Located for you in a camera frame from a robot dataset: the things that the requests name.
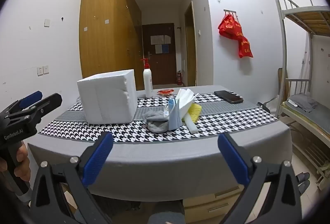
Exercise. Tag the red fire extinguisher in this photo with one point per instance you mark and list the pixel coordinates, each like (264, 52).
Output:
(179, 78)

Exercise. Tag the white foam strip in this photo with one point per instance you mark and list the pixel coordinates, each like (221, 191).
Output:
(190, 124)

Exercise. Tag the person's left hand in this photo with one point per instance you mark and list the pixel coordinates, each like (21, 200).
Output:
(23, 159)

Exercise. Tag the white wall socket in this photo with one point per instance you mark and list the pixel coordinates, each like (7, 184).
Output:
(46, 69)
(40, 71)

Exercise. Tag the grey sock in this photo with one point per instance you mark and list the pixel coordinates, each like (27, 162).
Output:
(153, 114)
(157, 127)

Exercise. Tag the wooden wardrobe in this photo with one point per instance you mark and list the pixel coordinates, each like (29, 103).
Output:
(103, 33)

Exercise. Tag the blue paper notice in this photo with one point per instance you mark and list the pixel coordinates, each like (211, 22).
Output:
(162, 49)

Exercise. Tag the wooden side door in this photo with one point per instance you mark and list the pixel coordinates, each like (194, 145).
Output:
(190, 46)

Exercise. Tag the white wall switch plate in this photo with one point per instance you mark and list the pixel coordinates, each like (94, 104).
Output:
(47, 22)

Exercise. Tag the red printed bag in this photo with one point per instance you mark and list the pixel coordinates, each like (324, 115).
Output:
(245, 48)
(229, 27)

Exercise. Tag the yellow ribbed sponge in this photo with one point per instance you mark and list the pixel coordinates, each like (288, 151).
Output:
(196, 110)

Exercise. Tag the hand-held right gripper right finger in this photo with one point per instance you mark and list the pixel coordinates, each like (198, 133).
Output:
(232, 159)

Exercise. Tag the grey folded cloth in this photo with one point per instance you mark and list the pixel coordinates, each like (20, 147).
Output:
(303, 102)

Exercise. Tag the wooden board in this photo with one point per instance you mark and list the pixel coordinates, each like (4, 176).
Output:
(282, 82)

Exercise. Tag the grey houndstooth tablecloth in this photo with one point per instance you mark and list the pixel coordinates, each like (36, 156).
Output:
(159, 159)

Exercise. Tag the red snack packet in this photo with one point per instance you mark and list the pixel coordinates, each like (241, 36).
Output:
(165, 92)

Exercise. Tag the dark slipper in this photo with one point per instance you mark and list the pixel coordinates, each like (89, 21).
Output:
(303, 177)
(304, 187)

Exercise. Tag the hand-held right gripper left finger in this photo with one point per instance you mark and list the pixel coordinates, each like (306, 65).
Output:
(99, 157)

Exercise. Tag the metal wall hook rack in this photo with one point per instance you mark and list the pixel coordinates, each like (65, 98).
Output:
(229, 11)

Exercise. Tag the metal bunk bed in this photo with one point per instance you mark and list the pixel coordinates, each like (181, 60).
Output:
(306, 18)

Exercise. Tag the black smartphone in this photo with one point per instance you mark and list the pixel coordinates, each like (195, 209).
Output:
(228, 96)

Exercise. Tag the blue face mask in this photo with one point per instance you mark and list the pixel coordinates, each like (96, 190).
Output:
(176, 118)

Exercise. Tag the black plastic object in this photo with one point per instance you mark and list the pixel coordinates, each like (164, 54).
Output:
(263, 105)

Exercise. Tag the white paper notices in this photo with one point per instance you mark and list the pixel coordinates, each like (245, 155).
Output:
(158, 39)

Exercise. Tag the white foam box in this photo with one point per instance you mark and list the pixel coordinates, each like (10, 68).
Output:
(108, 97)

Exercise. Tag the dark brown door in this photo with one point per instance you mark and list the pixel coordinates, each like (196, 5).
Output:
(161, 64)

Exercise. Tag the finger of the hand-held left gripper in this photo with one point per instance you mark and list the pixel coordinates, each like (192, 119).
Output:
(49, 101)
(32, 98)

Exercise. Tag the white pump lotion bottle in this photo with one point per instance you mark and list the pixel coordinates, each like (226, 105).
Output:
(147, 82)

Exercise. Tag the white cloth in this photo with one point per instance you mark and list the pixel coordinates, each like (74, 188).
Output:
(184, 100)

